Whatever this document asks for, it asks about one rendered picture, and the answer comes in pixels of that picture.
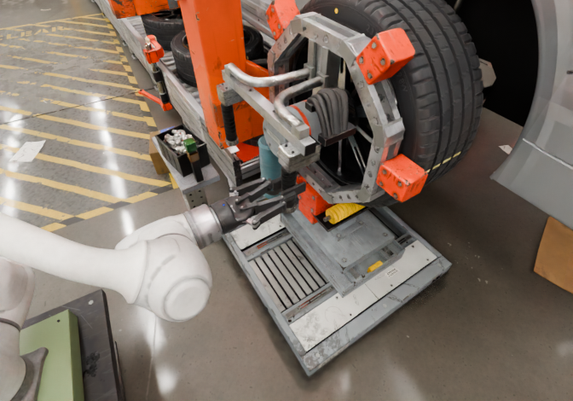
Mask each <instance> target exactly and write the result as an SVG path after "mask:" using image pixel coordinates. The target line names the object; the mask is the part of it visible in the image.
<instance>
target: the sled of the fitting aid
mask: <svg viewBox="0 0 573 401"><path fill-rule="evenodd" d="M281 222H282V223H283V224H284V226H285V227H286V228H287V230H288V231H289V232H290V233H291V234H292V236H293V237H294V238H295V240H296V241H297V242H298V244H299V245H300V246H301V247H302V248H303V250H305V252H306V253H307V254H308V255H309V257H310V258H311V259H312V260H313V262H314V263H315V264H316V266H317V267H318V268H319V269H320V271H321V272H322V273H323V275H324V276H325V277H326V278H327V279H328V281H330V283H331V284H332V285H333V287H334V288H335V289H336V290H337V291H338V293H339V294H340V295H341V297H342V298H343V297H345V296H346V295H348V294H349V293H351V292H352V291H354V290H355V289H357V288H359V287H360V286H361V285H362V284H364V283H365V282H367V281H369V280H370V279H372V278H373V277H375V276H376V275H378V274H379V273H380V272H381V271H383V270H385V269H386V268H388V267H389V266H391V265H392V264H394V263H396V261H398V260H399V259H401V258H402V256H403V254H404V252H405V250H406V249H405V248H404V247H403V246H402V245H401V244H400V243H398V242H397V241H396V240H395V239H393V241H392V243H390V244H388V245H387V246H385V247H383V248H382V249H380V250H379V251H378V252H376V253H374V254H373V255H371V256H370V257H368V258H366V259H364V260H363V261H362V262H361V263H359V264H357V265H355V266H354V267H352V268H351V269H349V270H347V271H346V272H345V273H343V274H342V273H341V272H340V271H339V270H338V268H337V267H336V266H335V265H334V264H333V262H332V261H331V260H330V259H329V258H328V256H327V255H326V254H325V253H324V252H323V251H322V250H321V249H320V248H319V247H318V245H317V244H316V243H315V242H314V241H313V239H312V238H311V237H310V236H309V234H308V233H307V232H306V231H305V230H304V228H303V227H302V226H301V225H300V224H299V223H298V221H297V220H296V219H295V218H294V216H293V215H292V214H291V213H289V214H288V213H284V212H282V213H281Z"/></svg>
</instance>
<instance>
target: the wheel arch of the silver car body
mask: <svg viewBox="0 0 573 401"><path fill-rule="evenodd" d="M444 1H445V2H447V5H450V6H451V8H452V9H453V8H454V4H455V2H456V0H444ZM458 16H459V17H460V18H461V22H463V23H464V24H465V26H466V29H467V30H468V31H467V33H470V35H471V37H472V41H471V42H473V43H474V45H475V48H476V50H477V53H476V55H478V58H480V59H483V60H485V61H488V62H491V65H492V67H493V69H494V72H495V76H496V79H495V82H494V83H493V85H492V87H491V89H490V92H489V94H488V96H487V98H486V100H485V102H484V104H483V107H484V108H487V109H488V110H490V111H492V112H494V113H497V114H499V115H500V116H502V117H504V118H506V119H509V120H511V121H512V122H514V123H516V124H518V125H521V126H523V129H522V132H521V134H520V136H519V138H518V140H517V142H516V143H515V145H514V147H513V149H512V151H511V152H510V154H509V155H508V156H507V157H506V159H505V160H504V161H503V163H502V164H501V165H500V166H499V167H498V168H497V169H496V170H495V171H494V172H493V173H492V174H491V175H490V176H489V177H490V179H491V180H492V179H493V177H495V176H496V175H497V174H498V173H499V172H500V171H501V170H502V169H503V168H504V166H505V165H506V164H507V163H508V161H509V160H510V159H511V158H512V156H513V155H514V153H515V152H516V150H517V148H518V146H519V144H520V143H521V141H522V139H523V137H524V134H525V132H526V131H527V128H528V126H529V124H530V120H531V118H532V115H533V112H534V109H535V104H536V100H537V97H538V92H539V88H540V82H541V70H542V35H541V21H540V16H539V11H538V8H537V4H536V0H463V3H462V4H461V7H460V11H459V13H458Z"/></svg>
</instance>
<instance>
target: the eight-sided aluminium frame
mask: <svg viewBox="0 0 573 401"><path fill-rule="evenodd" d="M307 38H311V39H313V40H315V42H316V43H317V44H319V45H320V46H322V47H323V46H325V47H327V48H329V49H330V51H332V52H333V53H334V54H336V55H339V56H340V57H342V58H344V60H345V62H346V64H347V67H348V69H349V71H350V75H351V77H352V79H353V82H354V85H355V87H356V90H357V93H358V95H359V97H360V100H361V102H362V105H363V108H364V111H365V113H366V115H367V117H368V122H369V124H370V126H371V128H372V131H373V141H372V145H371V148H370V153H369V156H368V162H367V166H366V170H365V174H364V178H363V181H362V183H359V184H352V185H345V186H340V185H338V184H337V183H336V182H335V181H334V180H333V179H332V178H331V177H330V176H329V175H328V174H326V173H325V172H324V171H323V170H322V169H321V168H320V167H319V166H318V165H317V164H316V163H315V162H314V163H312V164H310V165H307V167H308V168H309V169H310V170H309V169H308V168H307V167H306V166H305V167H303V168H301V169H298V170H296V171H298V172H299V174H300V175H301V176H302V177H303V178H304V179H305V180H306V181H307V182H308V183H309V184H310V185H311V186H312V187H313V188H314V189H315V190H316V191H317V192H318V193H319V194H320V195H321V197H322V198H323V200H325V201H326V202H327V203H328V204H334V203H357V202H362V203H365V202H370V201H372V200H374V199H376V198H378V197H380V196H381V195H383V194H384V193H385V190H383V189H382V188H381V187H380V186H379V185H378V184H377V183H376V179H377V176H378V173H379V168H380V164H381V163H383V162H385V161H387V160H389V159H391V158H393V157H395V156H397V153H398V150H399V147H400V144H401V141H402V140H403V134H404V131H405V128H404V125H403V122H402V117H400V114H399V112H398V110H397V107H396V104H395V101H394V98H393V96H392V94H391V90H390V87H389V85H388V83H387V80H386V79H384V80H382V81H379V82H377V83H374V84H368V82H367V81H366V79H365V78H364V76H363V74H362V71H361V69H360V68H359V66H358V64H357V63H356V58H357V56H358V55H359V54H360V53H361V52H362V50H363V49H364V48H365V47H366V46H367V45H368V43H369V42H370V41H371V40H372V39H371V38H368V37H366V36H365V34H364V33H363V34H360V33H359V32H355V31H353V30H351V29H350V28H348V27H346V26H342V25H340V24H339V23H337V22H335V21H333V20H330V19H328V18H326V17H324V16H322V15H321V14H317V13H316V12H309V13H306V14H302V15H295V17H294V18H293V19H292V20H290V24H289V25H288V26H287V28H286V30H285V31H284V32H283V33H282V34H281V36H280V37H279V38H278V40H277V41H276V43H275V44H274V46H273V47H272V48H271V49H269V53H268V59H267V63H268V71H269V77H270V76H275V75H279V74H283V73H289V59H290V57H291V56H292V55H293V54H294V52H295V51H296V50H297V49H298V48H299V47H300V46H301V45H302V43H303V42H304V41H305V40H306V39H307ZM287 88H289V83H286V84H280V85H276V86H271V87H269V101H270V102H271V103H272V104H273V105H274V99H275V98H276V96H277V95H278V94H280V93H281V92H282V91H283V90H285V89H287Z"/></svg>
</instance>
